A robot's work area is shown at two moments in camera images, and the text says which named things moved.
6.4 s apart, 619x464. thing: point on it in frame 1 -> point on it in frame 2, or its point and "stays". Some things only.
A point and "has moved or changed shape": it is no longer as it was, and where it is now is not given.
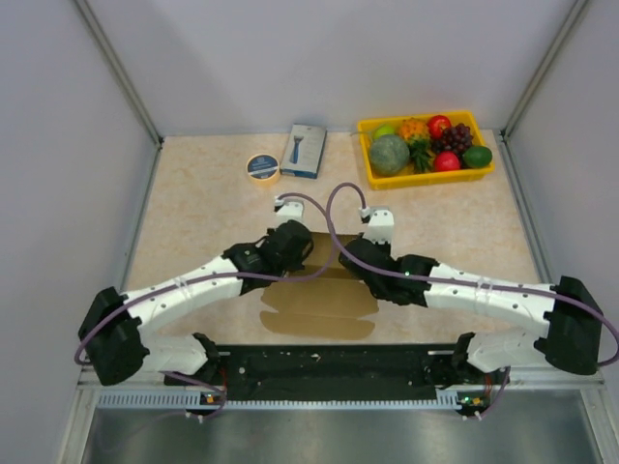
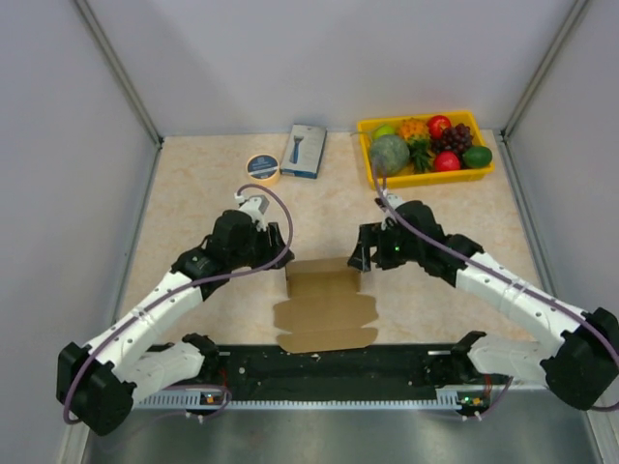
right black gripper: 386,248 -> 372,235
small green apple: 384,130 stays
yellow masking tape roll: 263,169 stays
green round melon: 389,155 stays
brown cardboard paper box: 330,307 has moved or changed shape
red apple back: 435,124 stays
